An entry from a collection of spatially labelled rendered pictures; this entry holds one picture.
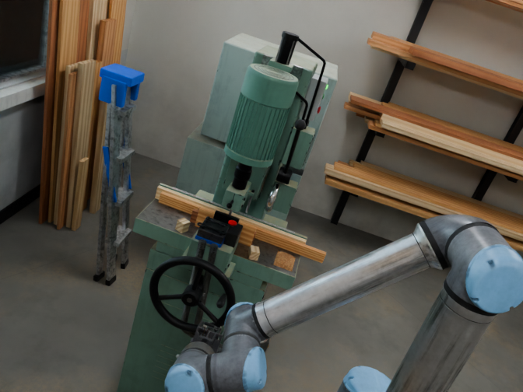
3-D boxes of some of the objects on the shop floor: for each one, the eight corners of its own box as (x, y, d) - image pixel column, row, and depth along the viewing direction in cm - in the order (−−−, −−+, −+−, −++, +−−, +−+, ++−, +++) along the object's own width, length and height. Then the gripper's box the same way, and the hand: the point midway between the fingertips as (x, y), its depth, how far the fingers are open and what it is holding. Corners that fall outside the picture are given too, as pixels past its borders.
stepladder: (85, 280, 268) (94, 68, 218) (106, 257, 291) (118, 61, 241) (112, 287, 267) (128, 76, 217) (131, 264, 290) (149, 68, 240)
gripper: (222, 345, 120) (233, 318, 141) (188, 333, 120) (205, 307, 142) (211, 377, 121) (224, 345, 142) (177, 364, 121) (195, 334, 142)
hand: (211, 337), depth 141 cm, fingers closed
